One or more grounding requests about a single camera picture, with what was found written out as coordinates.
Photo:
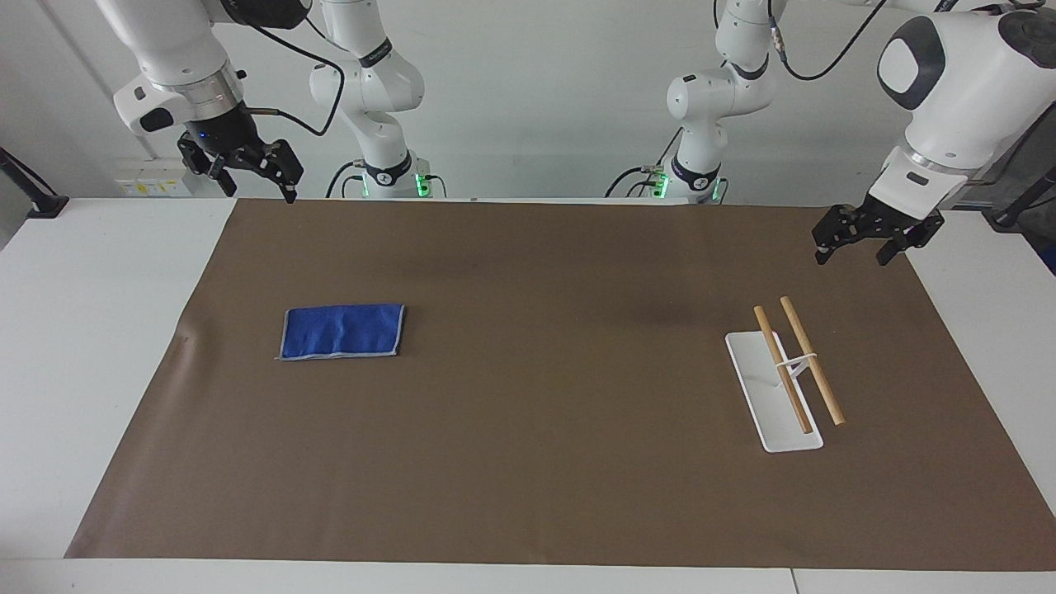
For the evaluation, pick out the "blue towel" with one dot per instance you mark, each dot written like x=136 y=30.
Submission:
x=342 y=332

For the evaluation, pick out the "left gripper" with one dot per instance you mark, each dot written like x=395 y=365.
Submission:
x=899 y=221

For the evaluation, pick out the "white wall socket strip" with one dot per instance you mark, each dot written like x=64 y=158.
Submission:
x=153 y=180

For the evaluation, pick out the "white rack with wooden bars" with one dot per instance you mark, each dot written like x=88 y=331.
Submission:
x=780 y=396

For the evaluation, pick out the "black stand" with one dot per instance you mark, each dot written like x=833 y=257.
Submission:
x=33 y=194
x=1023 y=202

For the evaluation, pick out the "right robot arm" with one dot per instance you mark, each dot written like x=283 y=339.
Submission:
x=177 y=45

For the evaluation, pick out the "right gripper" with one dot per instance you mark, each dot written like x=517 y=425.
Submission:
x=221 y=132

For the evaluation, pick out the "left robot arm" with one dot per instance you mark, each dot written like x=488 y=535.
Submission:
x=961 y=78

